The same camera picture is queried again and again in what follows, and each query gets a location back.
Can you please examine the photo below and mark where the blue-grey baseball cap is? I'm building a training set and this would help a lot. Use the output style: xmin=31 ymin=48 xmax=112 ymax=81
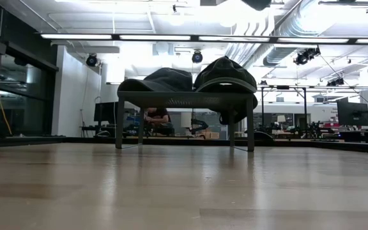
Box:
xmin=116 ymin=67 xmax=194 ymax=93

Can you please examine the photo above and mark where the charcoal baseball cap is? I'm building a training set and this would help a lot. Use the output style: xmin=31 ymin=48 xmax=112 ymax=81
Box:
xmin=217 ymin=94 xmax=259 ymax=126

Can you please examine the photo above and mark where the black baseball cap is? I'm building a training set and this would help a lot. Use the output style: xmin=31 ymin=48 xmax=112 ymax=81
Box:
xmin=192 ymin=56 xmax=258 ymax=94

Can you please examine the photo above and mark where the grey perforated metal shelf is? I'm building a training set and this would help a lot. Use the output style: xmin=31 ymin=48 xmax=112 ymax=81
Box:
xmin=115 ymin=91 xmax=256 ymax=153

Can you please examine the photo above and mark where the person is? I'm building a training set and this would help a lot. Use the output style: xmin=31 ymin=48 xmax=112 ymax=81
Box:
xmin=144 ymin=107 xmax=175 ymax=137

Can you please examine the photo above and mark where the brown cardboard box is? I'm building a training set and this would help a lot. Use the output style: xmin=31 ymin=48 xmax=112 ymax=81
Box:
xmin=199 ymin=129 xmax=220 ymax=140

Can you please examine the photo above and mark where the black ceiling spotlight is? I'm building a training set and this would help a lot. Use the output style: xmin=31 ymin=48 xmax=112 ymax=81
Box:
xmin=85 ymin=53 xmax=99 ymax=68
xmin=191 ymin=50 xmax=204 ymax=64

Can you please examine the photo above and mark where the black computer monitor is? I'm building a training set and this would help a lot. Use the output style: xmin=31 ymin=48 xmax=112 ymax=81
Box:
xmin=336 ymin=97 xmax=368 ymax=127
xmin=93 ymin=101 xmax=119 ymax=124

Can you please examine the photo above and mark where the long ceiling light bar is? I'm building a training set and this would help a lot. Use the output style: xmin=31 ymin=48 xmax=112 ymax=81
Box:
xmin=39 ymin=31 xmax=368 ymax=45

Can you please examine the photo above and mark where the black ceiling light cluster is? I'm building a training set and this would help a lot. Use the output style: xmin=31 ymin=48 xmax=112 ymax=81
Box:
xmin=293 ymin=46 xmax=321 ymax=66
xmin=326 ymin=77 xmax=346 ymax=88

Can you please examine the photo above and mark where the black metal rack frame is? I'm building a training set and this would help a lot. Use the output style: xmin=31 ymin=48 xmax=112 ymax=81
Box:
xmin=260 ymin=84 xmax=309 ymax=132

